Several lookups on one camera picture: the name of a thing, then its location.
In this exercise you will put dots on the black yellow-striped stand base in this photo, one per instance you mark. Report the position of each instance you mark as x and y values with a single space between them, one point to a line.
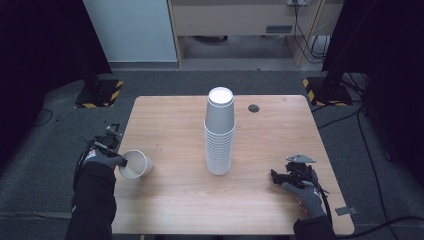
328 92
100 94

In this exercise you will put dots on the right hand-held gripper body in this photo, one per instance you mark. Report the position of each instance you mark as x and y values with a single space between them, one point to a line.
300 170

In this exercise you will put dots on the person's left hand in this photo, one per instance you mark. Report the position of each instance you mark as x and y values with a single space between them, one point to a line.
100 159

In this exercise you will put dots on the dark round table grommet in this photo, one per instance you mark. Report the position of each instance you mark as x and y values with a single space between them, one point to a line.
253 108

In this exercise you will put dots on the dark curtain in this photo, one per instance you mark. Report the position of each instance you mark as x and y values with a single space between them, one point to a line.
393 66
40 66

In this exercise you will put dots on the person's right hand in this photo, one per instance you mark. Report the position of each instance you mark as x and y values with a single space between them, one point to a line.
308 198

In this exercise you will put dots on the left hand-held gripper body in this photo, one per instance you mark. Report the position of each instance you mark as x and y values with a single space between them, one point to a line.
107 140

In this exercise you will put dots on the single white paper cup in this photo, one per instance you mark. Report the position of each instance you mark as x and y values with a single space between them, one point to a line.
135 165

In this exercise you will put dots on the white cabinet panel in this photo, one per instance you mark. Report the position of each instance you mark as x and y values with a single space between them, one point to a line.
133 30

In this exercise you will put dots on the grey tape piece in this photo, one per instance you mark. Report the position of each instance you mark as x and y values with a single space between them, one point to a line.
346 211

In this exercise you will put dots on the stack of white paper cups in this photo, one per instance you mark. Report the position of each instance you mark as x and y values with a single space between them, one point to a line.
219 133

